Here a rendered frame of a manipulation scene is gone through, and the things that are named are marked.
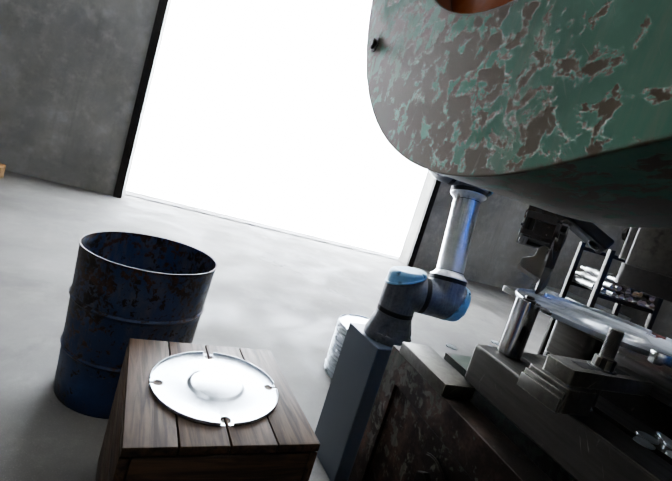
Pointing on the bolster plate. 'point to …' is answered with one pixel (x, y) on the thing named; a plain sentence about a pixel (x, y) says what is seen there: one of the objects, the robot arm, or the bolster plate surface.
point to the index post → (519, 326)
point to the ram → (648, 249)
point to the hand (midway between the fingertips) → (542, 288)
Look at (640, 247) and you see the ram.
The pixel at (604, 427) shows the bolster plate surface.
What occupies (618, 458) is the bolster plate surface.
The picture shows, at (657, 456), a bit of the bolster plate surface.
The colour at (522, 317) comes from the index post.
